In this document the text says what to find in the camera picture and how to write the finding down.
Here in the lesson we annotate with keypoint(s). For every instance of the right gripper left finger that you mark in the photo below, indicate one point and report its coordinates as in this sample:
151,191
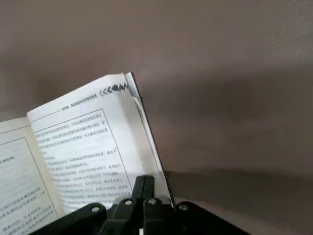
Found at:
117,220

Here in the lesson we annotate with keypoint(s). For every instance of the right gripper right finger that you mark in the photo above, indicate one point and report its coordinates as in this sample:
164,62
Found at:
171,222

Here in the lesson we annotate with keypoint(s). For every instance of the white paperback book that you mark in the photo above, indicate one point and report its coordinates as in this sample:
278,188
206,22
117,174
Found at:
85,137

